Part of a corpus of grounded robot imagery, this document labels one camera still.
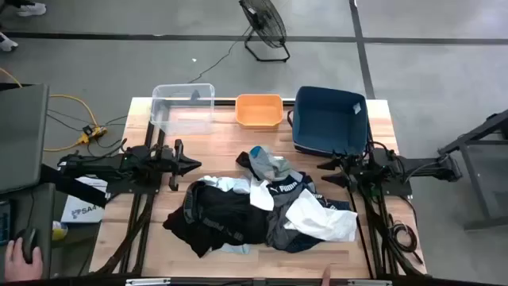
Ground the person's shoe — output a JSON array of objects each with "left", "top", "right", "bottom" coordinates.
[
  {"left": 15, "top": 2, "right": 48, "bottom": 17},
  {"left": 0, "top": 31, "right": 20, "bottom": 53}
]

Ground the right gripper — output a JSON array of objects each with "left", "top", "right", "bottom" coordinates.
[{"left": 316, "top": 150, "right": 374, "bottom": 192}]

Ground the black metal table frame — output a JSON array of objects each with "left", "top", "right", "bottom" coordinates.
[{"left": 437, "top": 109, "right": 508, "bottom": 231}]

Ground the grey sock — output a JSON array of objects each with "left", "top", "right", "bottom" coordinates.
[{"left": 248, "top": 145, "right": 297, "bottom": 183}]

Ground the dark grey desk top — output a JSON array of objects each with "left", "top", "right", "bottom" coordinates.
[{"left": 0, "top": 182, "right": 56, "bottom": 281}]

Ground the small yellow object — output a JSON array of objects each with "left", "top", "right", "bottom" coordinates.
[{"left": 51, "top": 220, "right": 69, "bottom": 242}]

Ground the black Puma underwear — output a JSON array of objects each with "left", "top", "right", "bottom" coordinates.
[{"left": 162, "top": 180, "right": 271, "bottom": 258}]

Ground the black computer mouse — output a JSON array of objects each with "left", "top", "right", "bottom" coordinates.
[{"left": 17, "top": 226, "right": 39, "bottom": 265}]

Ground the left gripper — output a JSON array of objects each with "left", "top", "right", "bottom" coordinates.
[{"left": 157, "top": 138, "right": 202, "bottom": 192}]

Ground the clear plastic bin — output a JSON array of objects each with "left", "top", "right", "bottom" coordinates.
[{"left": 149, "top": 82, "right": 216, "bottom": 137}]

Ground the black metal rig frame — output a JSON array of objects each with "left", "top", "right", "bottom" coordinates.
[{"left": 77, "top": 97, "right": 428, "bottom": 279}]

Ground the white cardboard box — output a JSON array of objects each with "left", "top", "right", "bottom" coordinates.
[{"left": 60, "top": 176, "right": 109, "bottom": 225}]

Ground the black sock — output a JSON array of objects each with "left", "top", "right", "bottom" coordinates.
[{"left": 235, "top": 150, "right": 253, "bottom": 170}]

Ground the coiled black cable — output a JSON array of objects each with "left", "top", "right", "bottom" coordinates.
[{"left": 387, "top": 220, "right": 424, "bottom": 265}]

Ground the large white cloth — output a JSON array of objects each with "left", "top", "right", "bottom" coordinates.
[{"left": 283, "top": 187, "right": 359, "bottom": 243}]

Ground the blue fabric basket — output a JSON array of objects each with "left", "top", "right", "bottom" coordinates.
[{"left": 287, "top": 85, "right": 372, "bottom": 158}]

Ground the black keyboard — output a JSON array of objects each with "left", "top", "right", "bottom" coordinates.
[{"left": 0, "top": 200, "right": 11, "bottom": 246}]

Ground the black fan cable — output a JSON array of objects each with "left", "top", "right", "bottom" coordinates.
[{"left": 186, "top": 25, "right": 253, "bottom": 85}]

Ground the black floor fan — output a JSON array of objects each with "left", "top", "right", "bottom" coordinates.
[{"left": 238, "top": 0, "right": 291, "bottom": 64}]

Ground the yellow cable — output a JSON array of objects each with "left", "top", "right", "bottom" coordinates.
[{"left": 0, "top": 66, "right": 109, "bottom": 153}]

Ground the black diagonal beam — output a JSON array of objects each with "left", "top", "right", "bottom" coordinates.
[{"left": 39, "top": 163, "right": 109, "bottom": 209}]

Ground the orange plastic bin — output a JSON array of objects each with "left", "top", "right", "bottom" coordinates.
[{"left": 234, "top": 93, "right": 284, "bottom": 130}]

